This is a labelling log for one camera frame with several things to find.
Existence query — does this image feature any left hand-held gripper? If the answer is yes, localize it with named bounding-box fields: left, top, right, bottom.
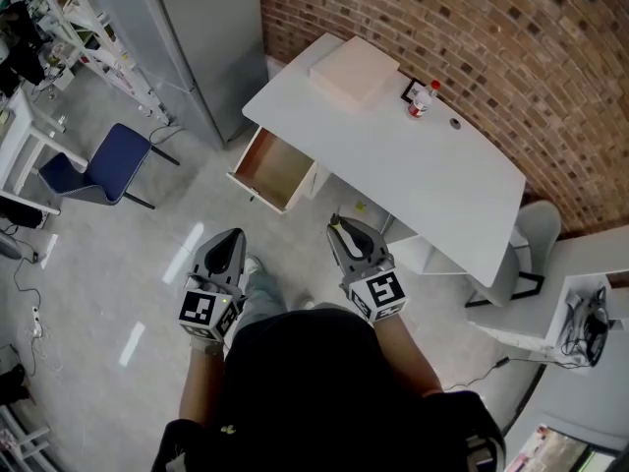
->
left=177, top=227, right=248, bottom=344

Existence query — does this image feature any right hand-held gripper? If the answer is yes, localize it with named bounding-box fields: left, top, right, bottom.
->
left=327, top=216, right=411, bottom=325

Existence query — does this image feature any wooden drawer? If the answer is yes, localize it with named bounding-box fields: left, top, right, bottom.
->
left=225, top=125, right=318, bottom=214

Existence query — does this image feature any person's left forearm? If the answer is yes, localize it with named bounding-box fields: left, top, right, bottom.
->
left=178, top=350, right=228, bottom=430

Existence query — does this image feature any person's right forearm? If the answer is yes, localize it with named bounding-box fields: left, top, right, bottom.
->
left=372, top=307, right=444, bottom=398

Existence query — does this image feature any white drawer cabinet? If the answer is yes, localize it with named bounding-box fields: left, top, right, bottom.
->
left=303, top=161, right=336, bottom=202

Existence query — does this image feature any person's left hand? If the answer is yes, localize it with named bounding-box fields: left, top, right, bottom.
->
left=189, top=330, right=227, bottom=359

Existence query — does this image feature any person's grey trouser leg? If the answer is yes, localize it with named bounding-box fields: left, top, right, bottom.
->
left=239, top=267, right=287, bottom=336

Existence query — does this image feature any white desk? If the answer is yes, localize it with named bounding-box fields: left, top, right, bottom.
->
left=241, top=31, right=528, bottom=289

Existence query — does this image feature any person's black shirt torso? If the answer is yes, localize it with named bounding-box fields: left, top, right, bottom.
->
left=150, top=302, right=507, bottom=472

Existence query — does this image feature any blue padded chair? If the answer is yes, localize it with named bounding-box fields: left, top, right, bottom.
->
left=37, top=122, right=181, bottom=211

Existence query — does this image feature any grey shell chair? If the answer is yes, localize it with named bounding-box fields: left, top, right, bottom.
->
left=464, top=200, right=562, bottom=310

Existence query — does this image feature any red-capped clear bottle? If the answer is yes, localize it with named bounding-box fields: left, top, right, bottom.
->
left=406, top=80, right=440, bottom=119

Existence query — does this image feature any black framed small card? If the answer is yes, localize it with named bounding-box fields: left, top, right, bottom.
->
left=400, top=78, right=427, bottom=103

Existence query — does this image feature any beige flat box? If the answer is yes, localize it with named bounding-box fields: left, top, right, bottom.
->
left=308, top=35, right=402, bottom=118

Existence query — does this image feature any white side table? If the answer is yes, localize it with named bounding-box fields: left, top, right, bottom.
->
left=0, top=86, right=90, bottom=216

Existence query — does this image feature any tall grey metal cabinet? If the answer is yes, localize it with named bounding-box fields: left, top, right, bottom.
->
left=87, top=0, right=271, bottom=151

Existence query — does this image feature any flat display screen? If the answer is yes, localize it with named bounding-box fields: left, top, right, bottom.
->
left=500, top=423, right=621, bottom=472

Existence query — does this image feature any white metal shelf rack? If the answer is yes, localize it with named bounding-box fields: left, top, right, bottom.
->
left=19, top=0, right=174, bottom=128

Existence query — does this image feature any black power adapter cable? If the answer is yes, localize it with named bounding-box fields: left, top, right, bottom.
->
left=441, top=355, right=513, bottom=393

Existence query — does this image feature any black floor cable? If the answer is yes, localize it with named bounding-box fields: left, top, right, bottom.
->
left=0, top=223, right=46, bottom=314

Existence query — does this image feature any bundle of black cables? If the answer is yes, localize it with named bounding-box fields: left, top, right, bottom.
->
left=559, top=285, right=614, bottom=369

